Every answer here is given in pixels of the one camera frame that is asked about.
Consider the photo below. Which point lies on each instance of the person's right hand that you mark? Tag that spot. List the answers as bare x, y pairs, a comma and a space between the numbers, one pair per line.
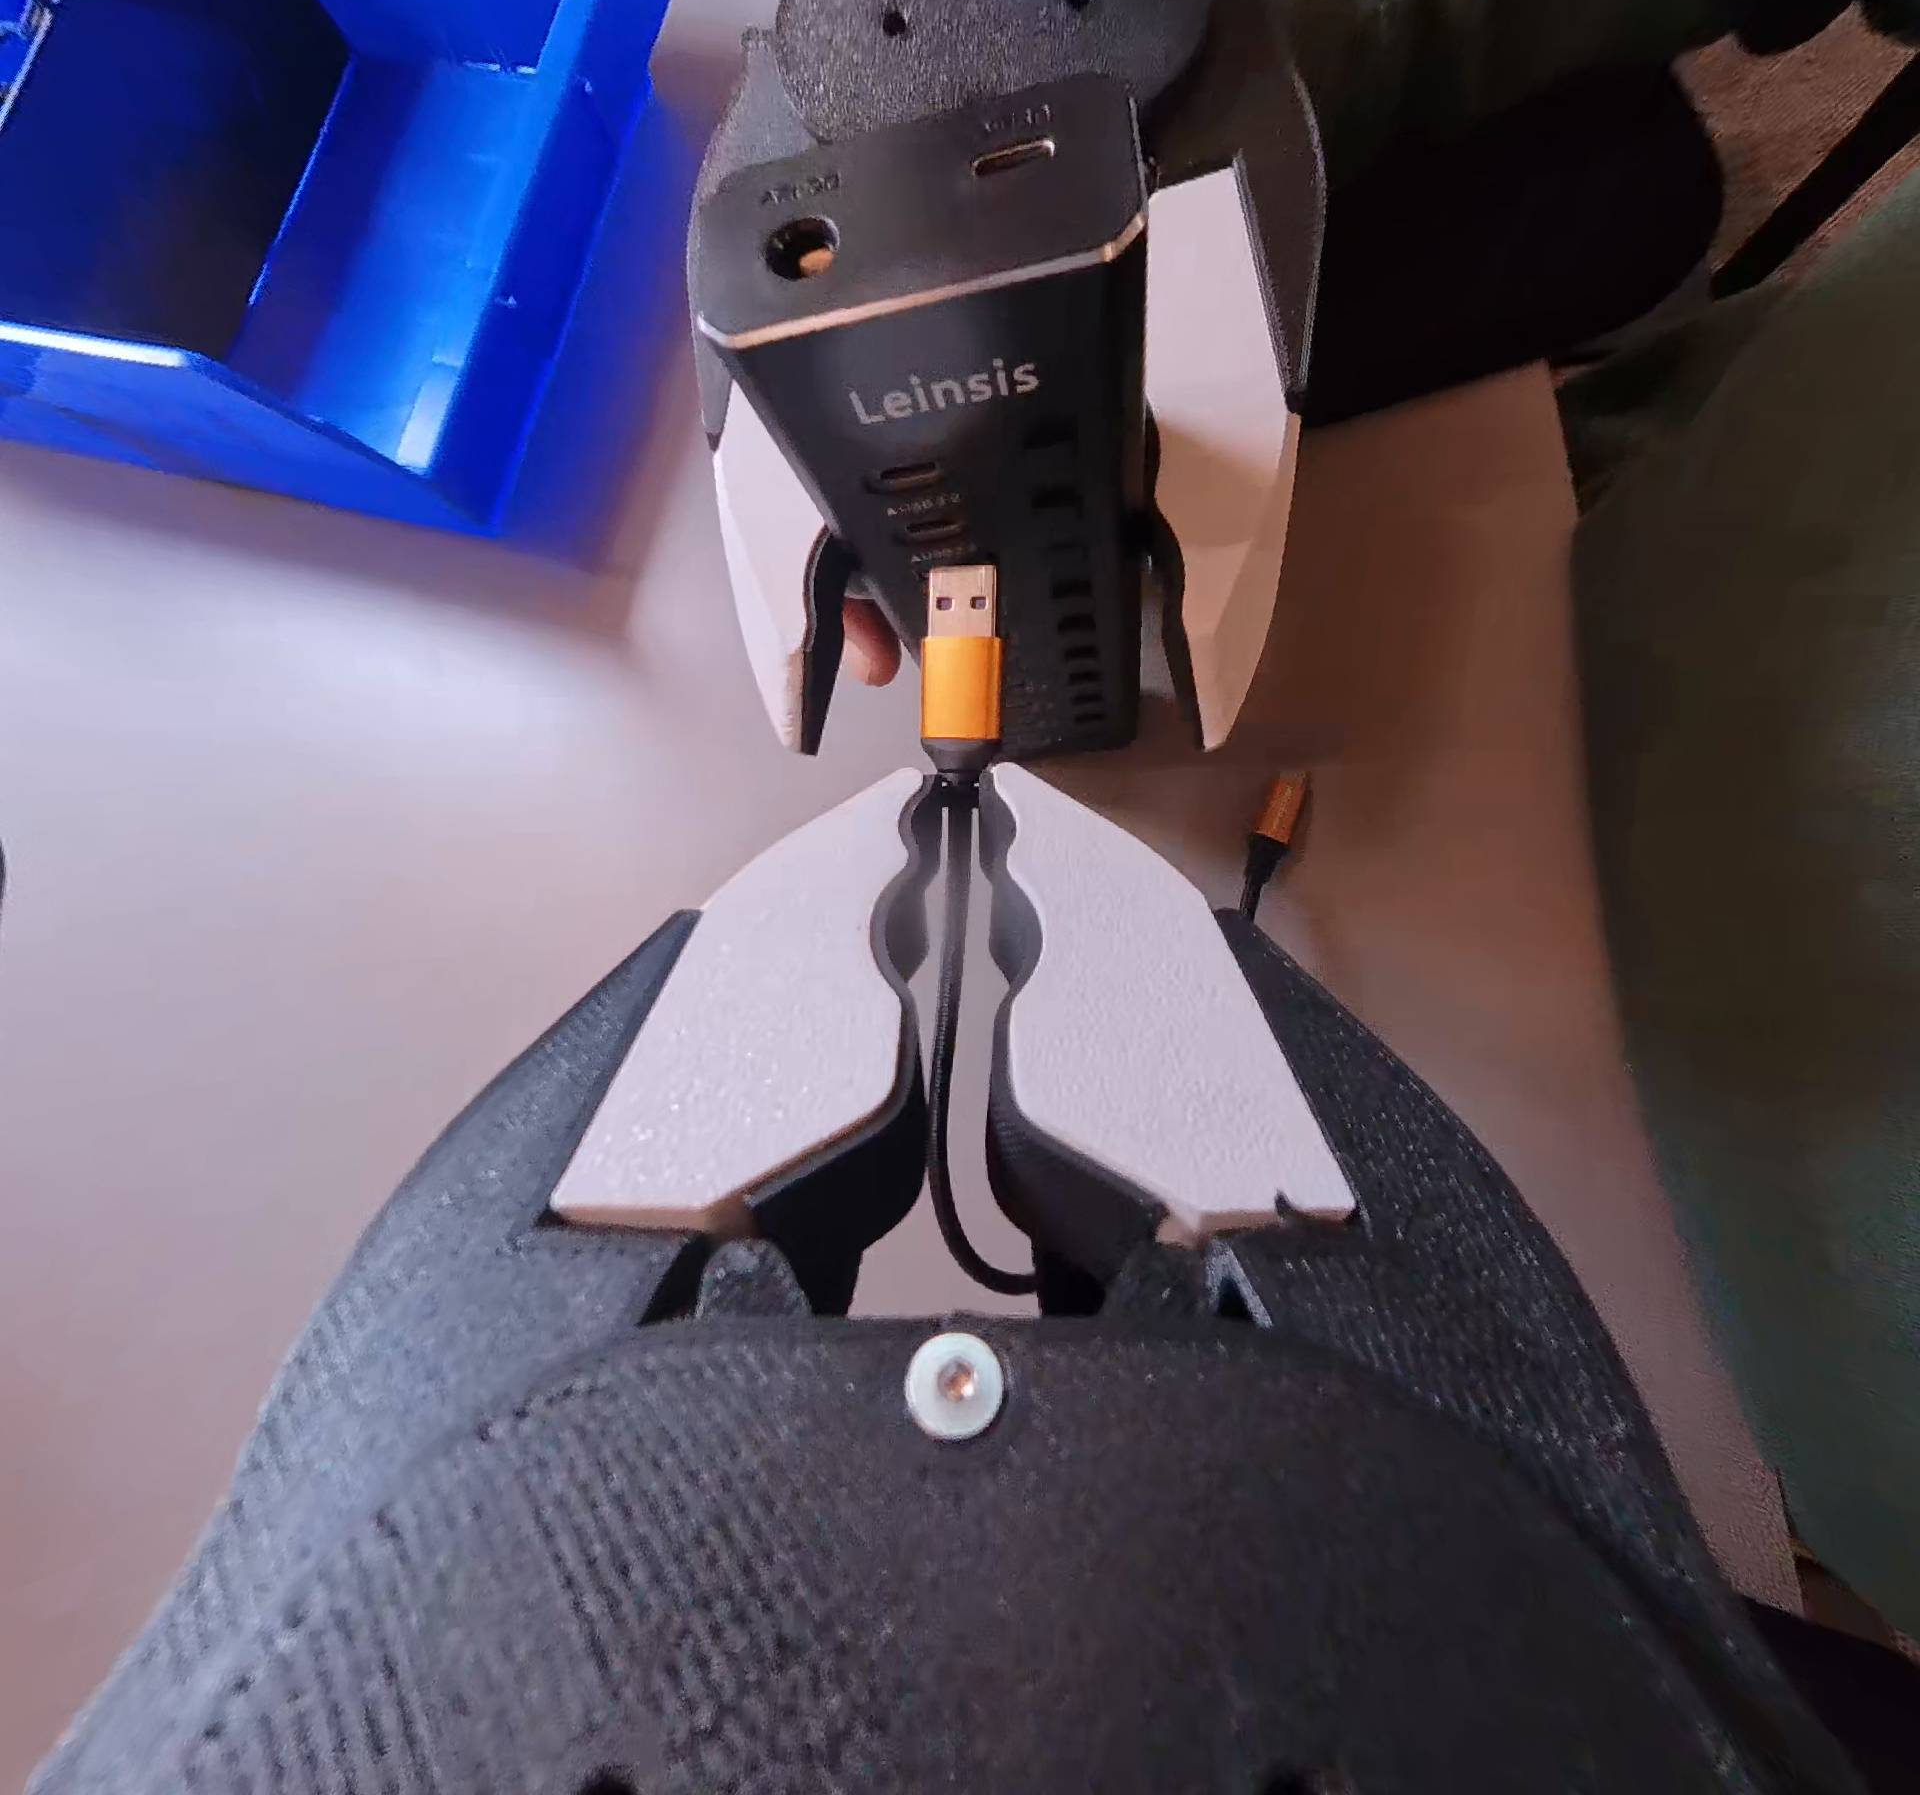
872, 640

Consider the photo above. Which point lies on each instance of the black divider panel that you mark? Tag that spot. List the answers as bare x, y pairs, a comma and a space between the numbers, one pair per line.
293, 206

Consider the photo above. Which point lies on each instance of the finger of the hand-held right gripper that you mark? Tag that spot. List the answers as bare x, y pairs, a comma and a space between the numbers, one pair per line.
1253, 594
751, 581

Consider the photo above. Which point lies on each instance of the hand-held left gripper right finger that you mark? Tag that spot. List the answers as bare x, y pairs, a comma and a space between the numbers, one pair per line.
1157, 1045

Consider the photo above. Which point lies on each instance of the blue plastic bin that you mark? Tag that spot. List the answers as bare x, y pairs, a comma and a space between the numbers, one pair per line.
450, 325

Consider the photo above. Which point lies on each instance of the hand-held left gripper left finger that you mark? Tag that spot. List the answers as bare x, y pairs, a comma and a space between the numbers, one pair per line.
751, 1045

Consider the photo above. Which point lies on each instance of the black usb hub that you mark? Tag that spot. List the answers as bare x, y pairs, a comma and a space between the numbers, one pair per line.
961, 325

